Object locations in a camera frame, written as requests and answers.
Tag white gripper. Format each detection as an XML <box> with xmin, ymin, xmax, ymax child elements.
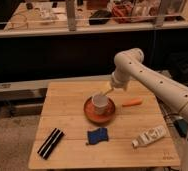
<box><xmin>102</xmin><ymin>73</ymin><xmax>128</xmax><ymax>95</ymax></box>

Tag white ceramic cup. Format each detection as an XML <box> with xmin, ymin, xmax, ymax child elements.
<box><xmin>91</xmin><ymin>94</ymin><xmax>108</xmax><ymax>115</ymax></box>

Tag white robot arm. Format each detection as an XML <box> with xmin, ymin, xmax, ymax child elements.
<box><xmin>110</xmin><ymin>48</ymin><xmax>188</xmax><ymax>171</ymax></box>

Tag orange ceramic bowl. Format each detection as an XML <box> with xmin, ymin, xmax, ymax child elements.
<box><xmin>83</xmin><ymin>98</ymin><xmax>116</xmax><ymax>124</ymax></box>

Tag orange carrot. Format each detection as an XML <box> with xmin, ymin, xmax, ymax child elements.
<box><xmin>122</xmin><ymin>99</ymin><xmax>143</xmax><ymax>107</ymax></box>

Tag blue cloth object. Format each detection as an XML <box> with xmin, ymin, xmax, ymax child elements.
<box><xmin>87</xmin><ymin>128</ymin><xmax>109</xmax><ymax>145</ymax></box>

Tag white plastic bottle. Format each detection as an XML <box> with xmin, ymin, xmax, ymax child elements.
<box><xmin>132</xmin><ymin>126</ymin><xmax>166</xmax><ymax>148</ymax></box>

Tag black bag on shelf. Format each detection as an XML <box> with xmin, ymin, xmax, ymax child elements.
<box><xmin>89</xmin><ymin>10</ymin><xmax>111</xmax><ymax>25</ymax></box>

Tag red cluttered items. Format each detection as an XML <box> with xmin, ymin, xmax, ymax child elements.
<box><xmin>111</xmin><ymin>2</ymin><xmax>151</xmax><ymax>24</ymax></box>

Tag black rectangular bar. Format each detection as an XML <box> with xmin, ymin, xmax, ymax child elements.
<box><xmin>37</xmin><ymin>128</ymin><xmax>64</xmax><ymax>160</ymax></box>

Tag metal shelf post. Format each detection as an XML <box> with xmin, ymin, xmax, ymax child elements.
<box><xmin>65</xmin><ymin>0</ymin><xmax>76</xmax><ymax>31</ymax></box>

